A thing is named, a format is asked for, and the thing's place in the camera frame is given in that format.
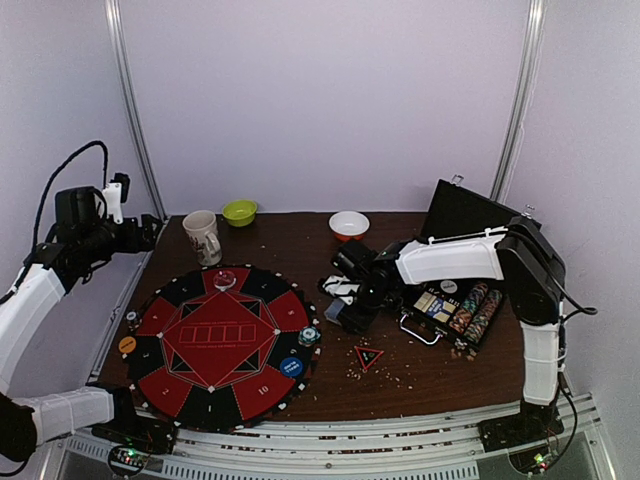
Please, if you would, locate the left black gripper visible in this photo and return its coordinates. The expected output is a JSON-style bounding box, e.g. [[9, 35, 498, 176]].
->
[[80, 213, 162, 262]]

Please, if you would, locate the blue playing card deck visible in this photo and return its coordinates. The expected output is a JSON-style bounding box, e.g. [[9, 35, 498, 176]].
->
[[324, 299, 349, 327]]

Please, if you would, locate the teal poker chip stack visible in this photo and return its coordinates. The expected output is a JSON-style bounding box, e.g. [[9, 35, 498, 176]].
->
[[298, 326, 321, 346]]

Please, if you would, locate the small poker chip stack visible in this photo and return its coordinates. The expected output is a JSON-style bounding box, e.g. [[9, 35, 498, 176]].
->
[[125, 311, 139, 331]]

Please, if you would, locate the orange big blind button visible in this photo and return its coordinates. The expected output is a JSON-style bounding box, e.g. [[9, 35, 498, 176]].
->
[[118, 336, 137, 355]]

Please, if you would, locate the right arm base board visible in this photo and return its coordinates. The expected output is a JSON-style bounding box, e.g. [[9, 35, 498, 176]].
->
[[478, 414, 564, 475]]

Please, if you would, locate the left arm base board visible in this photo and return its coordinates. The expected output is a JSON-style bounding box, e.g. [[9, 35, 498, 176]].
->
[[91, 417, 177, 477]]

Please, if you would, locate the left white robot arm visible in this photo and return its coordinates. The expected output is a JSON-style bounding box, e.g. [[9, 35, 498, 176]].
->
[[1, 173, 163, 462]]

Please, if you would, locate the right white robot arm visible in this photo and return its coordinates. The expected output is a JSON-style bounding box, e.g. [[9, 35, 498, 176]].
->
[[318, 216, 568, 442]]

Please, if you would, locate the orange white bowl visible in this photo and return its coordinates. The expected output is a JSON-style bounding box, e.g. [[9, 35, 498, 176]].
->
[[328, 211, 370, 242]]

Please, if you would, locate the red black triangle token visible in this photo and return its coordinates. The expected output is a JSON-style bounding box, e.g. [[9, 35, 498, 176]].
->
[[354, 346, 384, 372]]

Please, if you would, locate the boxed card deck in case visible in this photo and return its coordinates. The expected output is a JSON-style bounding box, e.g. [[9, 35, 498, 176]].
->
[[414, 292, 457, 323]]

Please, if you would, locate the white round button in case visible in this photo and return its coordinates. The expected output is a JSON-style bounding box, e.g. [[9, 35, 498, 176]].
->
[[440, 280, 458, 294]]

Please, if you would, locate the black poker chip case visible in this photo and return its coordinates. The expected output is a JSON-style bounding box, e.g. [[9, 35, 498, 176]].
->
[[372, 178, 543, 361]]

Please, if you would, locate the blue small blind button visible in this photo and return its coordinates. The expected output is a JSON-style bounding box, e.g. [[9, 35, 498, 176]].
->
[[279, 357, 304, 378]]

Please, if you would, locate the poker chip row two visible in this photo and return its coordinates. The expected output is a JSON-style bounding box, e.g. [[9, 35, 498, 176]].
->
[[464, 289, 503, 344]]

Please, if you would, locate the white printed mug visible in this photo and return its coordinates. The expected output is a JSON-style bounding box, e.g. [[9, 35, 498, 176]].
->
[[182, 210, 222, 266]]

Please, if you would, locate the clear dealer button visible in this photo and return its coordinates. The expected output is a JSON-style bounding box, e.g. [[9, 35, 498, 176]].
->
[[212, 270, 237, 291]]

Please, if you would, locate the green bowl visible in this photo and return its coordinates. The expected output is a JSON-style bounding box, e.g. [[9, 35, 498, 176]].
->
[[222, 199, 258, 228]]

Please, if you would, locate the round red black poker mat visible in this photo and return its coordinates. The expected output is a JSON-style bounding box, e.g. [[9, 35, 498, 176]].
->
[[125, 264, 321, 433]]

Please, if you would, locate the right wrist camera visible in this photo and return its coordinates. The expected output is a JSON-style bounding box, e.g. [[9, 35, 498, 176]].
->
[[319, 275, 360, 305]]

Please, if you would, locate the chrome case handle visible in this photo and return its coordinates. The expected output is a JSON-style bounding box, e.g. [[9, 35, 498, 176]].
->
[[398, 312, 443, 347]]

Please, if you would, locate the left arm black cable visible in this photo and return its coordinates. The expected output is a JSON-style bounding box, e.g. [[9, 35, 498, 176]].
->
[[32, 140, 111, 251]]

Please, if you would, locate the aluminium front rail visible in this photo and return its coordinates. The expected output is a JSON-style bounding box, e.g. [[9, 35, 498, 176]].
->
[[49, 394, 601, 480]]

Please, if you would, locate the left aluminium post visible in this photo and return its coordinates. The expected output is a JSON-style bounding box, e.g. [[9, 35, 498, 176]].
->
[[104, 0, 169, 221]]

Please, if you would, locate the aluminium post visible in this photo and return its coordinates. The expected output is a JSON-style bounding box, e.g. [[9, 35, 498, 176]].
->
[[490, 0, 547, 203], [104, 0, 169, 221]]

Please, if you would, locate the right aluminium post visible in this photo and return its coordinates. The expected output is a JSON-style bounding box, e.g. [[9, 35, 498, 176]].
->
[[490, 0, 547, 203]]

